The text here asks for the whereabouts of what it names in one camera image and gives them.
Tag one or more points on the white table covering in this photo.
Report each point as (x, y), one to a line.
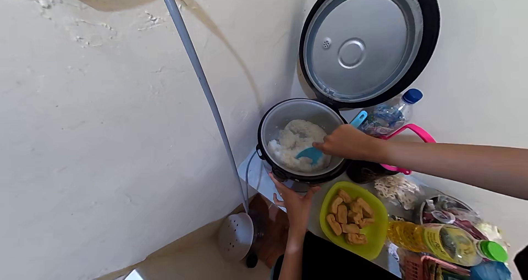
(252, 170)

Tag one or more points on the person's right forearm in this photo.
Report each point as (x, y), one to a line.
(453, 161)

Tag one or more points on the black and silver rice cooker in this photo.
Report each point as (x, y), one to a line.
(361, 28)

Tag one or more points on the blue plastic bag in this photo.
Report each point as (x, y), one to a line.
(491, 271)

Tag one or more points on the pile of fried tofu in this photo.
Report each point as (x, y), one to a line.
(342, 214)

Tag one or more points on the silver inner cooking pot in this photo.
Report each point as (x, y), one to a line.
(277, 121)

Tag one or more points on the blue rice paddle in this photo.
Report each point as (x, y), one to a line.
(312, 154)

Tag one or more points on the grey long pipe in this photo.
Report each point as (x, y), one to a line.
(198, 69)

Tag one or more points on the person's body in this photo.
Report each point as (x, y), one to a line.
(330, 259)

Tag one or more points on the clear bottle with blue cap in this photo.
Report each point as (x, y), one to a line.
(390, 115)

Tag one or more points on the clear bag of pale pieces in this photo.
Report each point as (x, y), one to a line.
(397, 190)

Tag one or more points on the dark round bowl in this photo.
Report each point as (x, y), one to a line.
(363, 172)

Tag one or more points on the clear bag with red contents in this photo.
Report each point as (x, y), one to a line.
(458, 217)

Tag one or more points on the person's left thumb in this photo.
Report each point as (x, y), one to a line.
(313, 191)

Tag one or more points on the person's left hand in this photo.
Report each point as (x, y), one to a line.
(298, 203)

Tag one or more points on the reddish brown floor-standing object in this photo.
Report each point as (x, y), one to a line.
(277, 230)

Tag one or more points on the white cooked rice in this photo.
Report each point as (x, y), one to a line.
(295, 142)

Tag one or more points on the person's left forearm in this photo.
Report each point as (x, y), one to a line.
(292, 251)

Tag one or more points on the person's right hand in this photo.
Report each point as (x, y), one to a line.
(345, 142)

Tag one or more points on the metal bowl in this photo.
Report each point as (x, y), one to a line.
(421, 210)

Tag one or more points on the yellow-green plastic bowl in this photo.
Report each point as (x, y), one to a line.
(377, 241)

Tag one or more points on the oil bottle with green cap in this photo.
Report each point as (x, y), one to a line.
(447, 243)

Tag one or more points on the salmon pink plastic basket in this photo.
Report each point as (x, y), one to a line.
(412, 265)

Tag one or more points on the white perforated round object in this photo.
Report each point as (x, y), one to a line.
(236, 236)

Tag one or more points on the person's left fingers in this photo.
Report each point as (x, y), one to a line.
(280, 185)

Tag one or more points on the person's right fingers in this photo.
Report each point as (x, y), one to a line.
(321, 145)

